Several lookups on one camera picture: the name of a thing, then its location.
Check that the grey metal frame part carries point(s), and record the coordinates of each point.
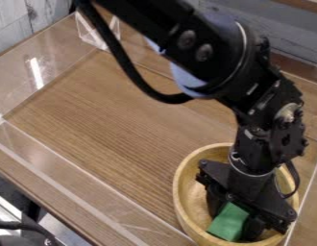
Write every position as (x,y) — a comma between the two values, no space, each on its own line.
(28,226)

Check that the green rectangular block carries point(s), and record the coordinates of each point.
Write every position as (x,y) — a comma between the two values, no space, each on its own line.
(227,223)

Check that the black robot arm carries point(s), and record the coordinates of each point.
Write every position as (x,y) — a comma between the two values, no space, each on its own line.
(222,64)

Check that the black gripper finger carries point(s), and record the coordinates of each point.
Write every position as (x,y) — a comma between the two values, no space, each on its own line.
(215,199)
(253,228)

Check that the clear acrylic enclosure wall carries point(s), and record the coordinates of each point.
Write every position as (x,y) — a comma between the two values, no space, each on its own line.
(91,148)

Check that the brown wooden bowl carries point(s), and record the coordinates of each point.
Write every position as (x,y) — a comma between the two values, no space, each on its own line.
(190,203)

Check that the clear acrylic corner bracket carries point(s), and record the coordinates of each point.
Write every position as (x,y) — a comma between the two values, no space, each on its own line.
(88,33)

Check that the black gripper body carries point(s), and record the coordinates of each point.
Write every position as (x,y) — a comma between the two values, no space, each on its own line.
(253,192)

